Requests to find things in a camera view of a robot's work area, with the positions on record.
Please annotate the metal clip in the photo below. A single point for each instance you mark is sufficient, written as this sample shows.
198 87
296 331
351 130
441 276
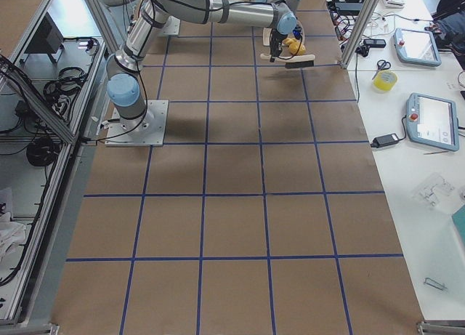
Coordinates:
435 284

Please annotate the teal notebook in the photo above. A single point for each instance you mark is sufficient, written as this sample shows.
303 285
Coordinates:
459 221

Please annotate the aluminium frame post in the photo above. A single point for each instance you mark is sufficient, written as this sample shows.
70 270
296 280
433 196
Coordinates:
361 22

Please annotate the white hand brush black bristles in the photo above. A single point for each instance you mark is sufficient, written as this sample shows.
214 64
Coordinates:
299 61

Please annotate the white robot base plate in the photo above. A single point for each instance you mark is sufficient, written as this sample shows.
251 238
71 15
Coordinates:
133 133

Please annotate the clear plastic bag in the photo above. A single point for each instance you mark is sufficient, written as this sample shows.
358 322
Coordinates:
436 192

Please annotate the black power adapter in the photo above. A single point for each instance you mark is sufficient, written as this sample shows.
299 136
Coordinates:
385 141

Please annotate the blue teach pendant near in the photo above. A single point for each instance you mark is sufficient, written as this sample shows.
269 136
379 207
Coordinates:
432 121

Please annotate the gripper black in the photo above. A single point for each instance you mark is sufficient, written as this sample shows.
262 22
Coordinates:
276 38

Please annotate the black monitor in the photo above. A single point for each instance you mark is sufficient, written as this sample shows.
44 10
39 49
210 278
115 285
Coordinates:
47 40

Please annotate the crumpled white cloth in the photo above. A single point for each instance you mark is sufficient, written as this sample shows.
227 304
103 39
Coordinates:
12 233

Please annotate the yellow tape roll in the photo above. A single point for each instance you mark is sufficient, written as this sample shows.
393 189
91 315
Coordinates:
384 80

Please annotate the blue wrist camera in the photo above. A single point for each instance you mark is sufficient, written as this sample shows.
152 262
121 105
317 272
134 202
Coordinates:
297 33

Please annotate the blue teach pendant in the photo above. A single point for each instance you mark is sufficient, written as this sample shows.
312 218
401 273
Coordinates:
432 121
416 47

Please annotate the black handled scissors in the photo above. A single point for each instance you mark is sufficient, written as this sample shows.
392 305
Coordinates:
381 65

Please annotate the blue teach pendant far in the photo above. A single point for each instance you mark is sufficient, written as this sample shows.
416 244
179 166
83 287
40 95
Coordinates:
416 47

